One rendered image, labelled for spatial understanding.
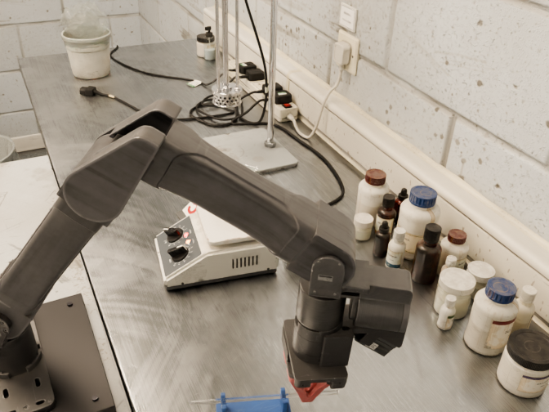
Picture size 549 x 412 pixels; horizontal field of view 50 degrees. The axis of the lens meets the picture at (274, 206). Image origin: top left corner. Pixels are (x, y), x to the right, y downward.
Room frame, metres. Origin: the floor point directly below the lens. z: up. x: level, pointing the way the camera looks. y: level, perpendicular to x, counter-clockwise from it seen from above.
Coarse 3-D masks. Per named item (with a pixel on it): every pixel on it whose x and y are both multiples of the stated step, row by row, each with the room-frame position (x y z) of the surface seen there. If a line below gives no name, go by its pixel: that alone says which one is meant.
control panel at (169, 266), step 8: (176, 224) 0.87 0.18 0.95; (184, 224) 0.86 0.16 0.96; (184, 232) 0.84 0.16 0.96; (192, 232) 0.83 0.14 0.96; (160, 240) 0.84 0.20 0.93; (184, 240) 0.82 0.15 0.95; (192, 240) 0.81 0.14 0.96; (160, 248) 0.82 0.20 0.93; (168, 248) 0.81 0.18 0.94; (192, 248) 0.79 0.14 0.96; (168, 256) 0.79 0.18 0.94; (192, 256) 0.77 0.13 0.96; (168, 264) 0.77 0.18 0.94; (176, 264) 0.77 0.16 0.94; (184, 264) 0.76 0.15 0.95; (168, 272) 0.75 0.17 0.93
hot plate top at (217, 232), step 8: (200, 208) 0.87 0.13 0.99; (200, 216) 0.85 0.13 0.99; (208, 216) 0.85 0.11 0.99; (208, 224) 0.82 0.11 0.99; (216, 224) 0.82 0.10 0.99; (224, 224) 0.82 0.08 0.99; (208, 232) 0.80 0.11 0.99; (216, 232) 0.80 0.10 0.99; (224, 232) 0.80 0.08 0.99; (232, 232) 0.80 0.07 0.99; (240, 232) 0.80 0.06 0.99; (208, 240) 0.78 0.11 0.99; (216, 240) 0.78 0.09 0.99; (224, 240) 0.78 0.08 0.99; (232, 240) 0.78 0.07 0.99; (240, 240) 0.79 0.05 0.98
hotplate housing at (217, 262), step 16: (192, 224) 0.85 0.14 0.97; (256, 240) 0.80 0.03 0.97; (160, 256) 0.81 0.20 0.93; (208, 256) 0.76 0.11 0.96; (224, 256) 0.77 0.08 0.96; (240, 256) 0.78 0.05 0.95; (256, 256) 0.79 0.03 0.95; (272, 256) 0.80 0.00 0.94; (176, 272) 0.75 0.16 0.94; (192, 272) 0.76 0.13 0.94; (208, 272) 0.76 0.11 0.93; (224, 272) 0.77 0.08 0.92; (240, 272) 0.78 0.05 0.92; (256, 272) 0.79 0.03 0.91; (176, 288) 0.75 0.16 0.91
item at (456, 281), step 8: (448, 272) 0.75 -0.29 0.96; (456, 272) 0.75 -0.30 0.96; (464, 272) 0.75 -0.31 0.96; (440, 280) 0.73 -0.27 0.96; (448, 280) 0.72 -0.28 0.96; (456, 280) 0.73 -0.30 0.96; (464, 280) 0.73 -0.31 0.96; (472, 280) 0.73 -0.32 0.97; (440, 288) 0.72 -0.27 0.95; (448, 288) 0.71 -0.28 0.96; (456, 288) 0.71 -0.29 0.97; (464, 288) 0.71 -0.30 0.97; (472, 288) 0.71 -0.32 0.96; (440, 296) 0.72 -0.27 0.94; (456, 296) 0.71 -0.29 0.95; (464, 296) 0.71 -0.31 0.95; (472, 296) 0.72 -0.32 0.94; (440, 304) 0.71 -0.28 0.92; (456, 304) 0.70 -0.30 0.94; (464, 304) 0.70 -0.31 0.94; (456, 312) 0.70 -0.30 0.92; (464, 312) 0.71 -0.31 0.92
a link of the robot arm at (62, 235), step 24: (96, 144) 0.55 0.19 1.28; (48, 216) 0.52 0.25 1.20; (72, 216) 0.51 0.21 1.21; (48, 240) 0.52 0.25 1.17; (72, 240) 0.52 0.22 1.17; (24, 264) 0.53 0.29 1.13; (48, 264) 0.52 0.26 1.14; (0, 288) 0.53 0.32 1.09; (24, 288) 0.52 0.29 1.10; (48, 288) 0.53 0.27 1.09; (0, 312) 0.52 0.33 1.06; (24, 312) 0.52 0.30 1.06
